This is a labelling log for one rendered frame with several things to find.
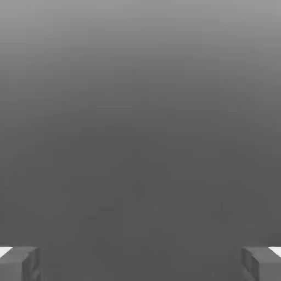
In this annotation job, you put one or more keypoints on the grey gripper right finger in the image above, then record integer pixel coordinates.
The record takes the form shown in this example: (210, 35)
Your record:
(263, 263)

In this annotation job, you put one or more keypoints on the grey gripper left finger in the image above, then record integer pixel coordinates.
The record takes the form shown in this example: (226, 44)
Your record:
(17, 263)

